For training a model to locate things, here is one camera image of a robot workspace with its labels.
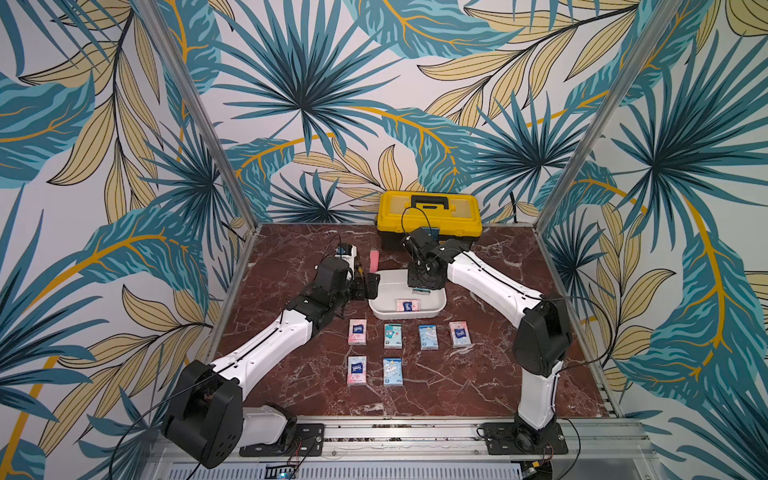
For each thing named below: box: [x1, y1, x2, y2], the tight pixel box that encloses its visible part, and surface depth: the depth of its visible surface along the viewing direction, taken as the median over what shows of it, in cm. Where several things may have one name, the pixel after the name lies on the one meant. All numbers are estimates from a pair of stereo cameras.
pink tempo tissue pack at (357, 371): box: [347, 356, 367, 386], surface depth 83 cm
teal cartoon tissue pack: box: [384, 323, 402, 349], surface depth 90 cm
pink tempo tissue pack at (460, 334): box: [449, 320, 472, 349], surface depth 91 cm
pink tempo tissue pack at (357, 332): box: [348, 319, 368, 345], surface depth 90 cm
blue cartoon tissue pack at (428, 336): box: [418, 324, 439, 351], surface depth 90 cm
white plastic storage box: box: [368, 269, 447, 319], surface depth 95 cm
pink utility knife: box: [369, 250, 379, 273], surface depth 112 cm
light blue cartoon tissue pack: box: [383, 358, 403, 386], surface depth 84 cm
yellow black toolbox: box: [376, 191, 483, 248], surface depth 102 cm
